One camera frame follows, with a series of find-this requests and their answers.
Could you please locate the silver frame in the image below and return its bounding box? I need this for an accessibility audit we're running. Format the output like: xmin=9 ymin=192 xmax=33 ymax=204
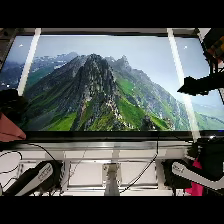
xmin=0 ymin=139 xmax=224 ymax=197

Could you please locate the black cable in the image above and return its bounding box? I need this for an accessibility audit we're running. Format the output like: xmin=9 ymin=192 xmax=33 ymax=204
xmin=27 ymin=142 xmax=67 ymax=194
xmin=0 ymin=150 xmax=24 ymax=176
xmin=119 ymin=131 xmax=160 ymax=195

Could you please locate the yellow striped garment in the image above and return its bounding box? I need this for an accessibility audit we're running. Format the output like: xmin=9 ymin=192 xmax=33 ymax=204
xmin=207 ymin=40 xmax=224 ymax=63

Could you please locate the black garment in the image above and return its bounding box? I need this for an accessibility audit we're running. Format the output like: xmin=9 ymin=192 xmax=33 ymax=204
xmin=201 ymin=28 xmax=224 ymax=49

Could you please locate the pink garment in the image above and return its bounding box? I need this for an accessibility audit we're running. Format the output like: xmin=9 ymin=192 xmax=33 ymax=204
xmin=184 ymin=157 xmax=205 ymax=197

